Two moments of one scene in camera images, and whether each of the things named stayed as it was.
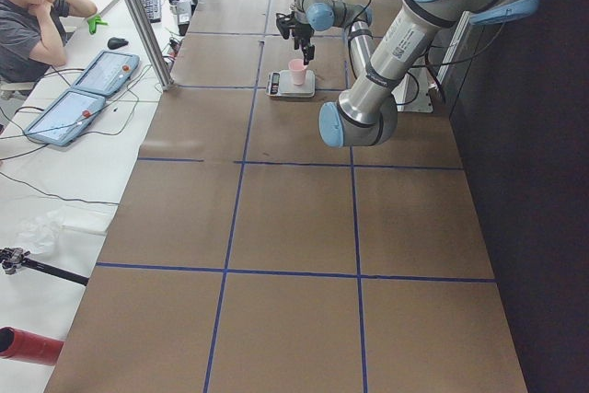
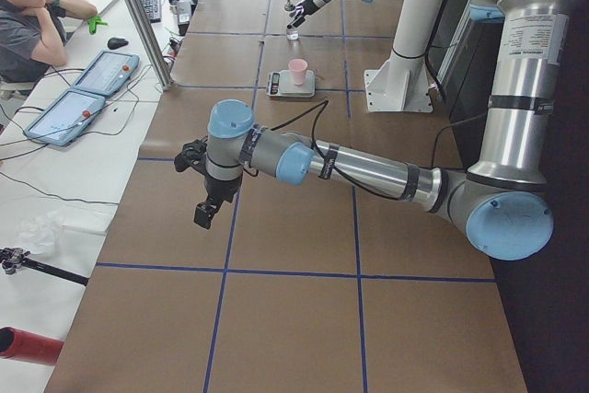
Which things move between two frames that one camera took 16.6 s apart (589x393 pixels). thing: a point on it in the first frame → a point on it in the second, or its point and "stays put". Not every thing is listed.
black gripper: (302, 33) → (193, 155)
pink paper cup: (298, 69) stays put
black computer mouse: (117, 42) stays put
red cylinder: (17, 344) stays put
